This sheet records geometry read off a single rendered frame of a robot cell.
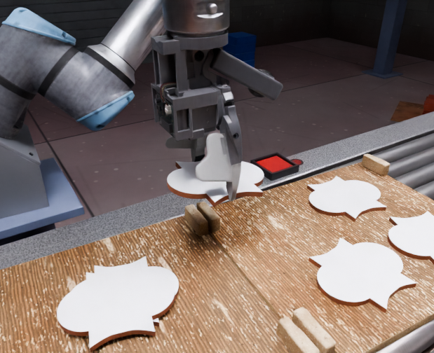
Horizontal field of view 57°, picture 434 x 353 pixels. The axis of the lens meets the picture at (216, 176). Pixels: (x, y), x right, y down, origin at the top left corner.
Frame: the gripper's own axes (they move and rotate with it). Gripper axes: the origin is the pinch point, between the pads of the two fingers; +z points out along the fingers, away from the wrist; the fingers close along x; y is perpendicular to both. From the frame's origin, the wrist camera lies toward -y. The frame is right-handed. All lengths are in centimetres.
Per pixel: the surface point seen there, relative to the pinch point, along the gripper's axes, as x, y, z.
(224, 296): 10.3, 4.5, 12.1
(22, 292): -3.2, 28.3, 11.6
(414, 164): -6, -54, 16
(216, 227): -2.6, -1.1, 11.2
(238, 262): 5.5, -0.5, 12.2
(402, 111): -169, -268, 99
